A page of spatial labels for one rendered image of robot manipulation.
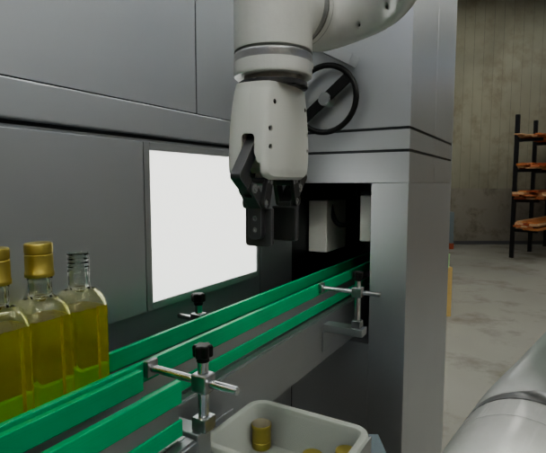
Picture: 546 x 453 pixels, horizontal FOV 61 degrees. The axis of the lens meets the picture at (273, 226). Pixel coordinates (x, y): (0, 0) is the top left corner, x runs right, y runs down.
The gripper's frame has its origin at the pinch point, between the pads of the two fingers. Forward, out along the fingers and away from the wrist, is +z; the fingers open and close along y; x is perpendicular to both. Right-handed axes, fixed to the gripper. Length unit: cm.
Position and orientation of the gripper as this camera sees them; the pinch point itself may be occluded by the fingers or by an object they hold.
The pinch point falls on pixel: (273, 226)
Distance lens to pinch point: 51.6
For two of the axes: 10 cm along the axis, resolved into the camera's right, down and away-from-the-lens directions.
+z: 0.0, 10.0, 0.9
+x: 8.6, 0.5, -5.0
